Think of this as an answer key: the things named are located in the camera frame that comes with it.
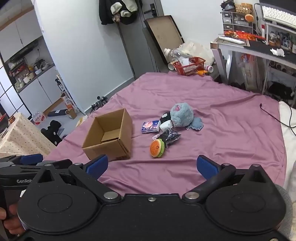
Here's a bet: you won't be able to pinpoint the wicker basket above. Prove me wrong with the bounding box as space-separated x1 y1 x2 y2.
235 3 253 15

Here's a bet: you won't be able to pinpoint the grey fabric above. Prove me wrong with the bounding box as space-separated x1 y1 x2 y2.
274 183 295 240

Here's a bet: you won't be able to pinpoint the blue tissue pack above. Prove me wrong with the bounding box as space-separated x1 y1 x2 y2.
141 120 162 134

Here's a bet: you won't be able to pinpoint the dark grey door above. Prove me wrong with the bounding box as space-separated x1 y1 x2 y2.
117 0 163 80

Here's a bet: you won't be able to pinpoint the white keyboard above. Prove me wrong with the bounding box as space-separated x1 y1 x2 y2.
261 5 296 26

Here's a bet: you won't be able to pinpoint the white figurine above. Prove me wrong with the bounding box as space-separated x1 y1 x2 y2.
270 47 286 57

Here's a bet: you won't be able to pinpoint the shiny black patterned bag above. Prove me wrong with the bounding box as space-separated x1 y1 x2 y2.
159 129 182 149

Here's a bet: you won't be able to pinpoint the burger plush toy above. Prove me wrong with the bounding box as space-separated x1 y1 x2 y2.
150 138 165 158

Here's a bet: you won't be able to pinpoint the purple bedsheet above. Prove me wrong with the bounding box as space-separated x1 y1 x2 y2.
43 72 288 197

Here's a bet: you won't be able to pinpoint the grey drawer organizer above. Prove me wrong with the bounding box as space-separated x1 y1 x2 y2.
221 10 253 34

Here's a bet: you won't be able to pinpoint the black plush slippers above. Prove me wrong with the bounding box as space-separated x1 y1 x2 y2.
40 120 63 146

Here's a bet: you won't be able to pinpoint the white monitor stand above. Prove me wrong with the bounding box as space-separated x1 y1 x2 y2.
264 21 296 49

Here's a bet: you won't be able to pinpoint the black desk mat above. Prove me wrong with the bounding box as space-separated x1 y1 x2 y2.
247 39 296 59

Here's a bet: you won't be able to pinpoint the white kitchen cabinet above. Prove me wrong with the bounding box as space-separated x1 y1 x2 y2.
0 9 67 116

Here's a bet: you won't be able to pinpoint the small cardboard box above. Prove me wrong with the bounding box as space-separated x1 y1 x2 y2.
65 108 79 120

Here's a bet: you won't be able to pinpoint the black door handle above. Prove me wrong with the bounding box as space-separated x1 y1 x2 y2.
144 3 157 17

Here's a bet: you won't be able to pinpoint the white metal desk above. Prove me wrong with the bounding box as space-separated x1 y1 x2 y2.
210 36 296 99

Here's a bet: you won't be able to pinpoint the person's left hand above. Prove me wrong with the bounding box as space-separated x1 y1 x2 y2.
0 203 25 237

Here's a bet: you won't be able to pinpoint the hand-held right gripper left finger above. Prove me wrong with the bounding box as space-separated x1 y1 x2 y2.
30 155 122 205

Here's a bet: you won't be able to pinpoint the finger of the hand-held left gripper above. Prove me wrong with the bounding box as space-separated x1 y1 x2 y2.
0 153 44 167
52 159 74 171

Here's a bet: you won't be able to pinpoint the hanging dark clothes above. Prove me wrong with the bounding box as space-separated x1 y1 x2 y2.
99 0 143 25

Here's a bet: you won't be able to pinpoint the brown cardboard box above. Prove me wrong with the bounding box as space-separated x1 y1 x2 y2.
82 108 133 162

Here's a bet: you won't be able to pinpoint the grey plush toy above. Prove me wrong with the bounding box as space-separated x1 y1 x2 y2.
170 103 204 131

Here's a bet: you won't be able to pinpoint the red plastic basket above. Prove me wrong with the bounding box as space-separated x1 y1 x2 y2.
173 57 206 76

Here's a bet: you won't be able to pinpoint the white quilt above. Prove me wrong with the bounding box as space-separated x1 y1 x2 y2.
279 101 296 191

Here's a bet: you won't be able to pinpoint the clear water bottle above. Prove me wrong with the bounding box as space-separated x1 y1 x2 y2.
164 48 185 63

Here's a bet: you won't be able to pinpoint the dotted tablecloth table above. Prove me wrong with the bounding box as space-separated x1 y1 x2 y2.
0 112 57 158

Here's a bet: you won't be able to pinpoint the black cable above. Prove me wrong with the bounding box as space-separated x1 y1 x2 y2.
259 103 296 128

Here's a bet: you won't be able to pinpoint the black felt pouch white patch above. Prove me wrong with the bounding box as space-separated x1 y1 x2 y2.
161 112 174 133

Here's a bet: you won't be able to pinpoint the white cloth bag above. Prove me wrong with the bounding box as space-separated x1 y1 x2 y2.
179 40 216 66

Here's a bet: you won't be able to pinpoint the brown flat tray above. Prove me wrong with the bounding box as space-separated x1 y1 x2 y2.
144 15 184 72

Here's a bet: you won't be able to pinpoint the pack of water bottles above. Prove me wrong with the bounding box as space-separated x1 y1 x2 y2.
31 111 47 126

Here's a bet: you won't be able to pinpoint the kitchenware on counter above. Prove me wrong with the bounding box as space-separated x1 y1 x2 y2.
8 58 56 92

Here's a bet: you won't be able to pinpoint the red packets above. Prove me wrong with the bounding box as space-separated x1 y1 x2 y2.
223 30 265 41

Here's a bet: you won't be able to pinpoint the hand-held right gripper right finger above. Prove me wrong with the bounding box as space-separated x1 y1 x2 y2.
182 155 276 205

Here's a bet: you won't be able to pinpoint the clear plastic bag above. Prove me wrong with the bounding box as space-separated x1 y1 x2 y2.
238 53 261 92

